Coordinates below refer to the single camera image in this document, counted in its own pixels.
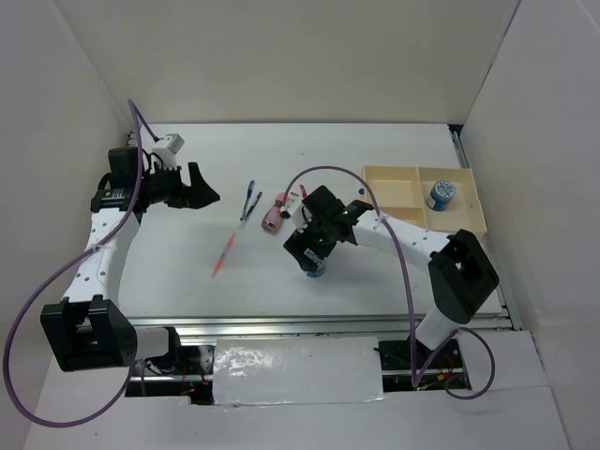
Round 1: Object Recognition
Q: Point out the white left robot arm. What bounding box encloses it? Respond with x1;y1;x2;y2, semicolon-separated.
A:
40;146;220;374

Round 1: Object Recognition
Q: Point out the wooden compartment tray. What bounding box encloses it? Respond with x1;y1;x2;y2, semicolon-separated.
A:
362;165;488;235

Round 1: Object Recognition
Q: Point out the orange highlighter pen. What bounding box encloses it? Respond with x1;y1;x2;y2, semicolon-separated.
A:
211;232;236;278

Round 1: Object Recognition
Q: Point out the silver foil sheet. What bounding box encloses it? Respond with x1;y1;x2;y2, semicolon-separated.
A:
213;337;383;406

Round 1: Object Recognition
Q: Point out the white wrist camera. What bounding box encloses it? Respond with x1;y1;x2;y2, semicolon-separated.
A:
151;133;185;168
279;191;306;233

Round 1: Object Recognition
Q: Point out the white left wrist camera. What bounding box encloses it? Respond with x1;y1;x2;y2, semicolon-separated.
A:
151;133;185;168

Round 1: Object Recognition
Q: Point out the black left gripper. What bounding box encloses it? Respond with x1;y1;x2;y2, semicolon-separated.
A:
138;161;220;210

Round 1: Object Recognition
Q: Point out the aluminium frame rail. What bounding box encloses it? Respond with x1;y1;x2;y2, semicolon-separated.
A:
72;124;521;340

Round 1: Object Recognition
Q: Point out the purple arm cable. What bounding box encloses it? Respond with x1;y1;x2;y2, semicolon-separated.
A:
3;97;158;428
284;164;496;400

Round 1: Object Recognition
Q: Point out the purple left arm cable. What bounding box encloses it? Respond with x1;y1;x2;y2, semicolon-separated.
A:
3;97;158;428

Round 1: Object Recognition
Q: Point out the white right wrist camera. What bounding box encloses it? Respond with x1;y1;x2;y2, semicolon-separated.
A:
279;191;306;233

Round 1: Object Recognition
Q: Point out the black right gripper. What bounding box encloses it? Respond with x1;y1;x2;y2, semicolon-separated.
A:
284;215;337;273

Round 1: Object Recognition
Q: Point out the blue capped gel pen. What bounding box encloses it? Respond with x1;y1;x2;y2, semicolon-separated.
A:
239;180;255;221

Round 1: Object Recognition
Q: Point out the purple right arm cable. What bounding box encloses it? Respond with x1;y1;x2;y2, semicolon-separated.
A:
284;164;496;400

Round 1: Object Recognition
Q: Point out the black gel pen clear cap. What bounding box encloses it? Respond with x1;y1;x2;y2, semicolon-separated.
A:
240;191;263;229

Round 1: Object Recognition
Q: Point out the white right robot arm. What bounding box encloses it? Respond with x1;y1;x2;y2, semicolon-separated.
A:
280;186;500;368

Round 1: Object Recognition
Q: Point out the pink capped marker bottle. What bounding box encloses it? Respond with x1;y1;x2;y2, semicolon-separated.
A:
261;192;288;234

